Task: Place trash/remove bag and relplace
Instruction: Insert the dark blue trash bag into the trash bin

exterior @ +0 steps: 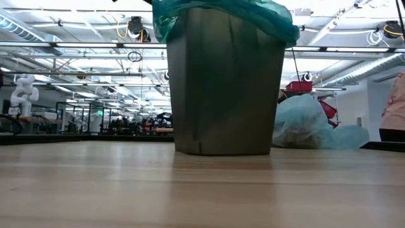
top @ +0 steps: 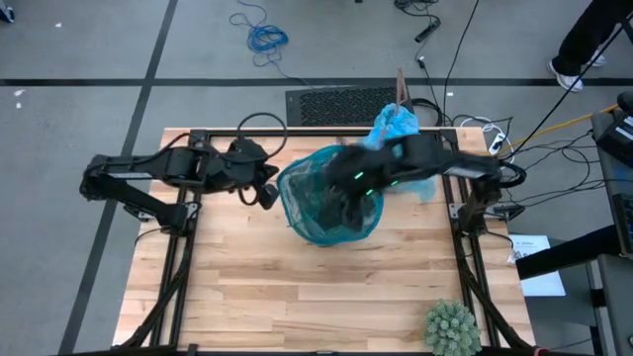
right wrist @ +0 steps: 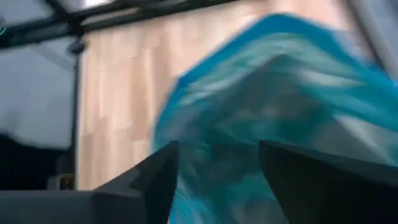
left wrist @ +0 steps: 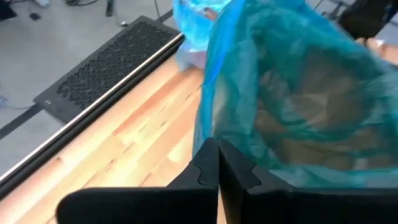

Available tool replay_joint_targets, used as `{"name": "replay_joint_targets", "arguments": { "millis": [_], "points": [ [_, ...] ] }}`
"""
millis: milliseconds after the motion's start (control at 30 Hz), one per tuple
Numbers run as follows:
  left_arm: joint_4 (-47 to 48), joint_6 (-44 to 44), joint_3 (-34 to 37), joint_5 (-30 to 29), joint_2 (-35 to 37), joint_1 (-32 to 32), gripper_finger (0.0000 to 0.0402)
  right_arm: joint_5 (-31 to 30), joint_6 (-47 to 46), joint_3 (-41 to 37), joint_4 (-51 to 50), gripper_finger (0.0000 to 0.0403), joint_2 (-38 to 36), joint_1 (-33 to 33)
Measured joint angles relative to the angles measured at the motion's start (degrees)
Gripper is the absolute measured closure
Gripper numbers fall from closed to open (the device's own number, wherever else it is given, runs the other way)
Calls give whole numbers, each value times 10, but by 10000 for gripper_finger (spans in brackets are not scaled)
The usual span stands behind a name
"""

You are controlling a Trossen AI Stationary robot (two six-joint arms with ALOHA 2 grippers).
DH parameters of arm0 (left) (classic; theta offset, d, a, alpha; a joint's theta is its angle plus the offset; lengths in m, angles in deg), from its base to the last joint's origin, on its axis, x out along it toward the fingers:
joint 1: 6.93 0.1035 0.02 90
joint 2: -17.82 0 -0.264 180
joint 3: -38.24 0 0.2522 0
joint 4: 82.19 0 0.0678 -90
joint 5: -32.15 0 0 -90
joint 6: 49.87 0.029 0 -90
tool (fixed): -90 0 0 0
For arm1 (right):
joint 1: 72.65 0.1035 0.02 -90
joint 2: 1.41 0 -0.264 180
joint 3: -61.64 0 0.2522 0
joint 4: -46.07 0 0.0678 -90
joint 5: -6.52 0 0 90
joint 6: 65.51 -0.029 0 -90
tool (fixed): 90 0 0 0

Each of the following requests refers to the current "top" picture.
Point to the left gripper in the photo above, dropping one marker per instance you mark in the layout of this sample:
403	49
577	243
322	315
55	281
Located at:
242	168

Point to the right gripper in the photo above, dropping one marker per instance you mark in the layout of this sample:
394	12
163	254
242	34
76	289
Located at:
361	170

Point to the teal trash bag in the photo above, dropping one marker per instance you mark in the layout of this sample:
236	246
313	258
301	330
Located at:
306	207

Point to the light blue trash bag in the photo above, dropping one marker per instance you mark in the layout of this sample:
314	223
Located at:
393	126

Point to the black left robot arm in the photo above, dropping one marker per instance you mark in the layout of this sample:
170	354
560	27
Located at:
148	170

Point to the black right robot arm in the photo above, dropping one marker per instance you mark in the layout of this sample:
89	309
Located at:
470	170

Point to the black perforated floor mat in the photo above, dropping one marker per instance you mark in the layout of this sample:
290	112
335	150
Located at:
336	106

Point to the brown paper strip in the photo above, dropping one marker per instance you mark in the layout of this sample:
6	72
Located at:
400	91

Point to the green succulent plant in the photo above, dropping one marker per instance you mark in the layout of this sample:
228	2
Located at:
450	329

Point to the white power adapter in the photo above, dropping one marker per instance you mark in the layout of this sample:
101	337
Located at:
496	143

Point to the black power strip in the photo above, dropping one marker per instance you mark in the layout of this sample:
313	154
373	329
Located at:
427	30

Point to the white paper sheet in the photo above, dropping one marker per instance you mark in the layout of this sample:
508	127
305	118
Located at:
544	286

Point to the black box with white label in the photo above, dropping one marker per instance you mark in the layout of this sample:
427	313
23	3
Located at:
613	141

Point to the dark laptop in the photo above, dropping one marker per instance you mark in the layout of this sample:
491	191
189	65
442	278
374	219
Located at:
625	222

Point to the grey cabinet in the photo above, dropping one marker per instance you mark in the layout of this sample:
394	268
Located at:
618	306

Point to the person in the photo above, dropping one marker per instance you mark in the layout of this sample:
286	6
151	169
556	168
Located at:
583	34

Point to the black caster wheel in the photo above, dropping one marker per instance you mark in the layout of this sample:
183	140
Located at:
6	15

